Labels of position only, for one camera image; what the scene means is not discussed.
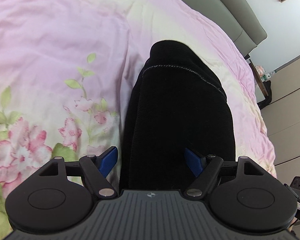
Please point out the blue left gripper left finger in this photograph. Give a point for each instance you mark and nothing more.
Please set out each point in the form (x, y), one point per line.
(107, 160)

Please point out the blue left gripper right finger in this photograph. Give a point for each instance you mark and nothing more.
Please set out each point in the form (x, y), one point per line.
(195, 163)

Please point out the black pants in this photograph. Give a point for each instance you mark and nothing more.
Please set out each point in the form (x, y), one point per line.
(178, 104)

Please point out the pink floral bed quilt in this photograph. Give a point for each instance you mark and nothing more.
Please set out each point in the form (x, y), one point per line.
(67, 68)

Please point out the wooden bedside table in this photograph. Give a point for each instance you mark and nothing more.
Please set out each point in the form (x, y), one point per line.
(264, 86)

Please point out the grey upholstered headboard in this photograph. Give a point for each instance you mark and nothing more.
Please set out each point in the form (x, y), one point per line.
(237, 20)

